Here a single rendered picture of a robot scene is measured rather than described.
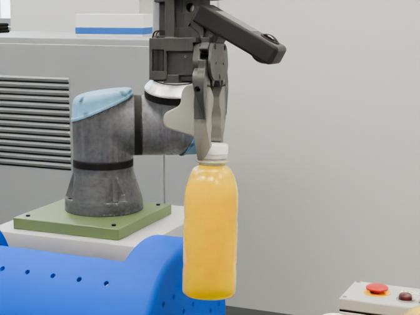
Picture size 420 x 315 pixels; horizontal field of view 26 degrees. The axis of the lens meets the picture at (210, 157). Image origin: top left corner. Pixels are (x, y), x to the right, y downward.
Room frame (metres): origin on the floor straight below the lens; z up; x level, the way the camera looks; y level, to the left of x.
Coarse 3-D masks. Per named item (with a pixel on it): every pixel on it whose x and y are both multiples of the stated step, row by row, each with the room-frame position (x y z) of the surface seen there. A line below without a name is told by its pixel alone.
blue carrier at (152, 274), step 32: (0, 256) 1.27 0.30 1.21; (32, 256) 1.25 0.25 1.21; (64, 256) 1.24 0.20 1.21; (128, 256) 1.21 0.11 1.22; (160, 256) 1.20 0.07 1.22; (0, 288) 1.23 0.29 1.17; (32, 288) 1.21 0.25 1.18; (64, 288) 1.19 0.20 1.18; (96, 288) 1.18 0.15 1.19; (128, 288) 1.16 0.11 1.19; (160, 288) 1.16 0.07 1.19
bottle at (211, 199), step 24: (216, 168) 1.11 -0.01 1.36; (192, 192) 1.10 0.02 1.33; (216, 192) 1.10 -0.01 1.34; (192, 216) 1.10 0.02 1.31; (216, 216) 1.09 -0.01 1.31; (192, 240) 1.10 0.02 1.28; (216, 240) 1.09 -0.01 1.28; (192, 264) 1.10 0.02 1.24; (216, 264) 1.09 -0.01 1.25; (192, 288) 1.09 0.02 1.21; (216, 288) 1.09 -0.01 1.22
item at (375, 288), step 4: (368, 284) 1.43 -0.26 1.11; (372, 284) 1.43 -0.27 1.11; (376, 284) 1.43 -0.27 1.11; (380, 284) 1.43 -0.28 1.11; (384, 284) 1.43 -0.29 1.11; (368, 288) 1.41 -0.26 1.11; (372, 288) 1.41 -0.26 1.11; (376, 288) 1.41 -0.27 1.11; (380, 288) 1.41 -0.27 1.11; (384, 288) 1.41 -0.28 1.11; (372, 292) 1.42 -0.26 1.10; (376, 292) 1.41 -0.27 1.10; (380, 292) 1.41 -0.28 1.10
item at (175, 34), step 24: (168, 0) 1.15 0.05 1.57; (192, 0) 1.14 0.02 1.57; (216, 0) 1.17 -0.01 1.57; (168, 24) 1.14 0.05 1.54; (192, 24) 1.13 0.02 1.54; (168, 48) 1.12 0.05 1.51; (192, 48) 1.11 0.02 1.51; (216, 48) 1.13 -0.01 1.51; (168, 72) 1.13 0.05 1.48; (192, 72) 1.12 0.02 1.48; (216, 72) 1.12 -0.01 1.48
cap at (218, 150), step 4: (212, 144) 1.11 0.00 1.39; (216, 144) 1.12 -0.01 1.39; (220, 144) 1.12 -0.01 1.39; (224, 144) 1.12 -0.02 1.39; (212, 148) 1.11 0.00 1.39; (216, 148) 1.11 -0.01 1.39; (220, 148) 1.11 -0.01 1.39; (224, 148) 1.12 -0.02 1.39; (208, 152) 1.11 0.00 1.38; (212, 152) 1.11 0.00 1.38; (216, 152) 1.11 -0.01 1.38; (220, 152) 1.11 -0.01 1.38; (224, 152) 1.12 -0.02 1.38; (208, 156) 1.11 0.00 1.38; (212, 156) 1.11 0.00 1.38; (216, 156) 1.11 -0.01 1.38; (220, 156) 1.11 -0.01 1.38; (224, 156) 1.12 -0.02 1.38
